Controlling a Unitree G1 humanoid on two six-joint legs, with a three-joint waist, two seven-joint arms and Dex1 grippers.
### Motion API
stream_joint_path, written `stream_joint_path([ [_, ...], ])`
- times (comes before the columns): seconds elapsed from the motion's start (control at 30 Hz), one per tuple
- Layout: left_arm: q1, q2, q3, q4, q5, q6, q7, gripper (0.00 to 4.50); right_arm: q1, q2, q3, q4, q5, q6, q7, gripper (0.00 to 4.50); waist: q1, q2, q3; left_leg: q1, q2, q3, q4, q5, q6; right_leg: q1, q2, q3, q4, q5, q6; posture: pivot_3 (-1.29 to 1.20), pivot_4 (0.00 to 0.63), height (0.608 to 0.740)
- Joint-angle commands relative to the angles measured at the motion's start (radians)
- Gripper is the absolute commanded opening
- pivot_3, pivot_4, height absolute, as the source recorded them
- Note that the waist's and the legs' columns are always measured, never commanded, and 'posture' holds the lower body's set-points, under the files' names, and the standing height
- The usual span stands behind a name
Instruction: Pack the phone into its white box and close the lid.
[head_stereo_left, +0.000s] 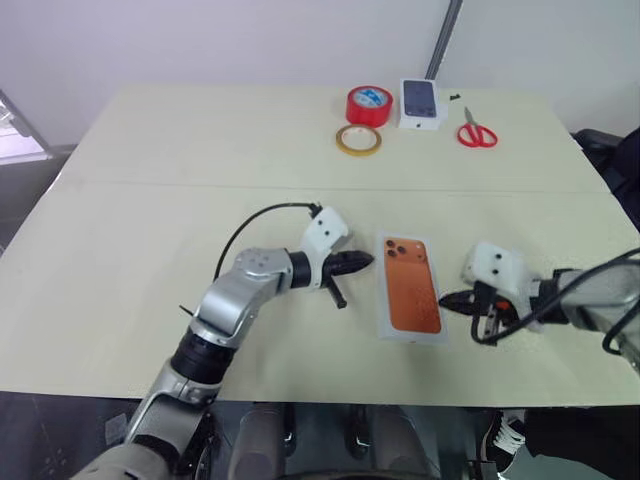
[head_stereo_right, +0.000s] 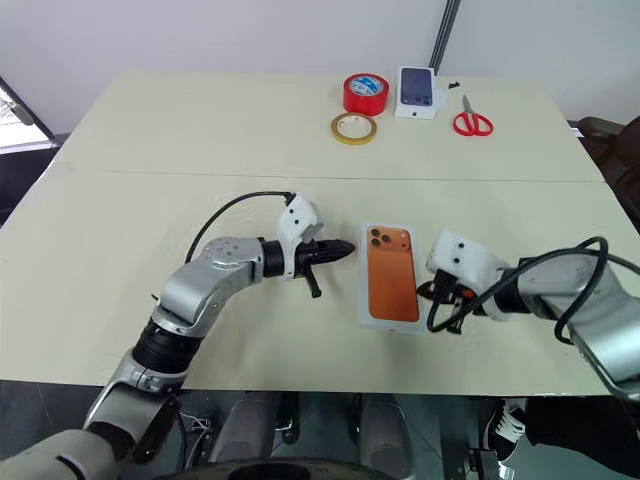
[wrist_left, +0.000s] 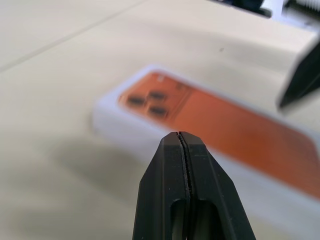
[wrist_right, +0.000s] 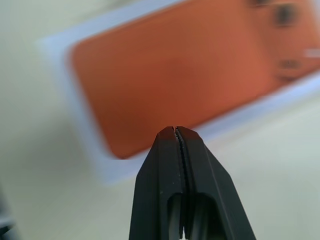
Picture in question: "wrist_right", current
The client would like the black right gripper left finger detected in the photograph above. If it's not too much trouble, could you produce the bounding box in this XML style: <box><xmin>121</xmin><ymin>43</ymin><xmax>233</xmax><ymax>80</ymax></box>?
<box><xmin>128</xmin><ymin>126</ymin><xmax>186</xmax><ymax>240</ymax></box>

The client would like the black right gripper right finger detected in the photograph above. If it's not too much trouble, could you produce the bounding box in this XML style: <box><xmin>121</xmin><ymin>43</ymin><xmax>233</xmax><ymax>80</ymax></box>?
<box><xmin>175</xmin><ymin>126</ymin><xmax>257</xmax><ymax>240</ymax></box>

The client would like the orange smartphone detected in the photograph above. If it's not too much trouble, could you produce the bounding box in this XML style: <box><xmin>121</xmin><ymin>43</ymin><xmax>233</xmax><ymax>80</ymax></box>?
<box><xmin>68</xmin><ymin>0</ymin><xmax>320</xmax><ymax>161</ymax></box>

